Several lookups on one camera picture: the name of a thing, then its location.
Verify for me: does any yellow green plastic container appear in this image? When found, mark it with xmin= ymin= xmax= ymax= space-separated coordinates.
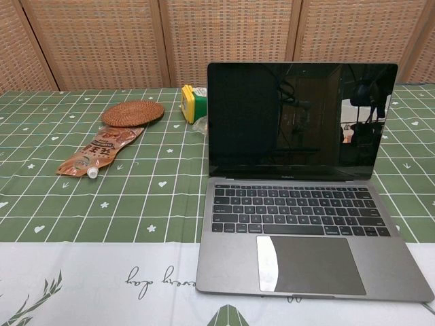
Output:
xmin=180 ymin=84 xmax=209 ymax=124

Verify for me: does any brown spout drink pouch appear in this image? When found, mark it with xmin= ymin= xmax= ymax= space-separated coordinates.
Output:
xmin=56 ymin=124 xmax=145 ymax=179

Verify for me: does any bread in clear plastic bag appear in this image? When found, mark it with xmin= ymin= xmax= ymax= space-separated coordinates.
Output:
xmin=192 ymin=116 xmax=209 ymax=135

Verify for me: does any silver grey laptop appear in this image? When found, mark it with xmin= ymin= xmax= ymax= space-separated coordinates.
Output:
xmin=195 ymin=62 xmax=435 ymax=304

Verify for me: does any round woven rattan coaster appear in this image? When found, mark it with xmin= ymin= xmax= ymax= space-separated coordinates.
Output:
xmin=102 ymin=100 xmax=164 ymax=128

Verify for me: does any woven rattan folding screen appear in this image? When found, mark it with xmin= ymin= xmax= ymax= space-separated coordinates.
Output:
xmin=0 ymin=0 xmax=435 ymax=92

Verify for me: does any green checkered tablecloth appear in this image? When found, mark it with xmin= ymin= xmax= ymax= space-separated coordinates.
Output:
xmin=0 ymin=81 xmax=435 ymax=326

